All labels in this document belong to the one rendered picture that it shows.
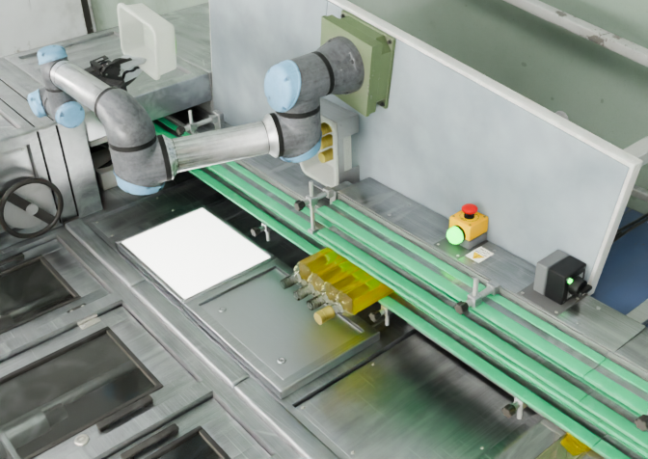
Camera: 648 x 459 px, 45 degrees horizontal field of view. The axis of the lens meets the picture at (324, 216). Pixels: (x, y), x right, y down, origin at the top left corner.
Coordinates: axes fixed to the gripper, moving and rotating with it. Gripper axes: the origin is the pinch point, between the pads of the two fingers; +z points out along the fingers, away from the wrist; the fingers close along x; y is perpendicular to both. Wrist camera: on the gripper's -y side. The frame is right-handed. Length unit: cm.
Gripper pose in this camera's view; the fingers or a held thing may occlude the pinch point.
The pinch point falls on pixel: (144, 63)
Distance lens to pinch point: 249.7
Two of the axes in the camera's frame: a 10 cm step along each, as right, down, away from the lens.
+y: -6.4, -4.8, 6.0
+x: 0.6, 7.5, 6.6
